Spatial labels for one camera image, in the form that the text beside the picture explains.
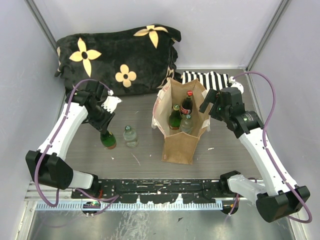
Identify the black plush flower pillow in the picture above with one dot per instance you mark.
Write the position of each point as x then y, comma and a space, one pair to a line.
130, 62

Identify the brown canvas tote bag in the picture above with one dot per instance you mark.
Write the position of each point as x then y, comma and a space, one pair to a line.
179, 147

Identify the green Perrier bottle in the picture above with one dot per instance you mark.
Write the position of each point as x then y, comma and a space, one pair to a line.
108, 140

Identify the aluminium frame rail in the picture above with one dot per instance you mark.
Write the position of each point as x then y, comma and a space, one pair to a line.
90, 205

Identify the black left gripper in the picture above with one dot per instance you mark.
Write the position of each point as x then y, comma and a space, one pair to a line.
102, 125

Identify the clear Chang soda bottle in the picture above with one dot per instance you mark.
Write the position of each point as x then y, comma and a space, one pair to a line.
186, 124

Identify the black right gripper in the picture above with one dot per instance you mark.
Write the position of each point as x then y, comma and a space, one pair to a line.
211, 97

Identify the black white striped cloth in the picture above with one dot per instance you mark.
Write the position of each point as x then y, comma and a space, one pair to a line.
210, 80

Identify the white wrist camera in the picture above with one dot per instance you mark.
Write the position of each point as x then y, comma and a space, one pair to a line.
236, 83
110, 104

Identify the Coca-Cola glass bottle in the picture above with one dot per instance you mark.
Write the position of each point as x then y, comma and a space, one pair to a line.
187, 104

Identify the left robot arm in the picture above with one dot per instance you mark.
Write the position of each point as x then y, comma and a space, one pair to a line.
95, 104

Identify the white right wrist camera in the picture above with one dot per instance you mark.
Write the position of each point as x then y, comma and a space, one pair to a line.
236, 83

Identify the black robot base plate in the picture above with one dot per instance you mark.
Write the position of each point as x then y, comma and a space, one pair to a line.
160, 191

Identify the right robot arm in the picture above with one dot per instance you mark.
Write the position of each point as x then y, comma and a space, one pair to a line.
262, 155

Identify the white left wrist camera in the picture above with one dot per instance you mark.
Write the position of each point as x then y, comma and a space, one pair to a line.
110, 104

